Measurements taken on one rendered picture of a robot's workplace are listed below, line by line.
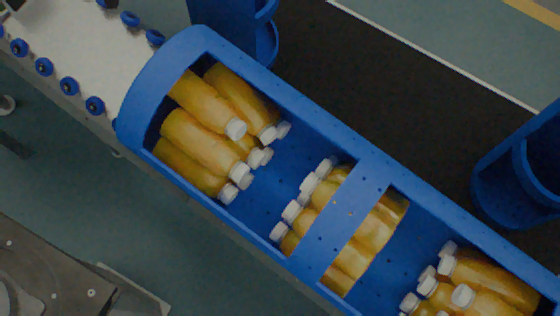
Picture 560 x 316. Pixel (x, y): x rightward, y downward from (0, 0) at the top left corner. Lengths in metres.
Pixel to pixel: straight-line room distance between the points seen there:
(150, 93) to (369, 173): 0.41
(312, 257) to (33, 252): 0.53
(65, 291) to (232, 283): 1.10
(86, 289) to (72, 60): 0.55
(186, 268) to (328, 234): 1.28
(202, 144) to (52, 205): 1.31
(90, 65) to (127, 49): 0.09
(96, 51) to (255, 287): 1.10
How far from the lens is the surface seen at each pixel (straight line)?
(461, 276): 1.25
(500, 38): 2.71
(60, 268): 1.31
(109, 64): 1.54
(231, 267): 2.32
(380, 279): 1.37
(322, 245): 1.12
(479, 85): 2.44
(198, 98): 1.23
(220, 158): 1.22
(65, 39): 1.60
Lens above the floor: 2.31
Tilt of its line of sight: 75 degrees down
